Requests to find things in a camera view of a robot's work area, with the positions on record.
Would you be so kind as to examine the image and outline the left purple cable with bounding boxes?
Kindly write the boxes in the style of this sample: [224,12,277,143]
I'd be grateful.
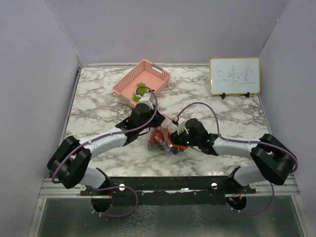
[51,86,158,217]

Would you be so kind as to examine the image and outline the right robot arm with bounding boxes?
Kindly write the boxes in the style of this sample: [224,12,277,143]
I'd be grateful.
[170,118,297,193]

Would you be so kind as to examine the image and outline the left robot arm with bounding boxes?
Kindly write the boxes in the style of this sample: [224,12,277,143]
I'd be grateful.
[47,103,165,195]

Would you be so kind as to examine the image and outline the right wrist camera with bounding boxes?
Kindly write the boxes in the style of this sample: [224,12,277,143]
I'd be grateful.
[172,116,187,135]

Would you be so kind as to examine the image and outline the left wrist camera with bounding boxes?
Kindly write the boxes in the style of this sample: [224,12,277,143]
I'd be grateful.
[138,92,154,107]

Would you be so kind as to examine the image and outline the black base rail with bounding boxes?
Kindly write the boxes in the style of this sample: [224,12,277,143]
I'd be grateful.
[80,176,256,206]

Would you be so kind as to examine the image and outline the aluminium frame rail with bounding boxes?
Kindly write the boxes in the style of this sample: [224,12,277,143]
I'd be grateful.
[39,175,300,198]

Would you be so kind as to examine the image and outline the red fake fruit bunch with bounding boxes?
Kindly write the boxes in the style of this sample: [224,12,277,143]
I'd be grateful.
[147,128,170,153]

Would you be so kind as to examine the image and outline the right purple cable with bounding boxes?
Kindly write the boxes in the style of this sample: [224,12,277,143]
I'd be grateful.
[176,102,299,215]

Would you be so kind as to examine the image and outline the green fake grapes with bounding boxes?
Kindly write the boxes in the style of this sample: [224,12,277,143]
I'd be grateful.
[132,82,148,102]

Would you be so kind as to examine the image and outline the pink plastic basket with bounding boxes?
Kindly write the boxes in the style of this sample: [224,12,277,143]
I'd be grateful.
[113,60,171,108]

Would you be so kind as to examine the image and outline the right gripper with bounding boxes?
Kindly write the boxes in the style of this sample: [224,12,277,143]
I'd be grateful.
[165,126,200,154]

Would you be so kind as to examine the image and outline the clear zip top bag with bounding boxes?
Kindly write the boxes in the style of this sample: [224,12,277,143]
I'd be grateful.
[147,114,188,155]

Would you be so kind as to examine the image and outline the purple cable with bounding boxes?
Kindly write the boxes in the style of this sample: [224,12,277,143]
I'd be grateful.
[176,102,299,215]
[51,86,158,217]

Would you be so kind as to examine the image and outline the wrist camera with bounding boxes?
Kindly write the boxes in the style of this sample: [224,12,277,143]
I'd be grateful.
[172,116,187,135]
[138,92,154,107]

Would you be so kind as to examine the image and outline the small whiteboard yellow frame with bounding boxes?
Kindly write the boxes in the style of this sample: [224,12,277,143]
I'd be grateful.
[209,57,261,98]

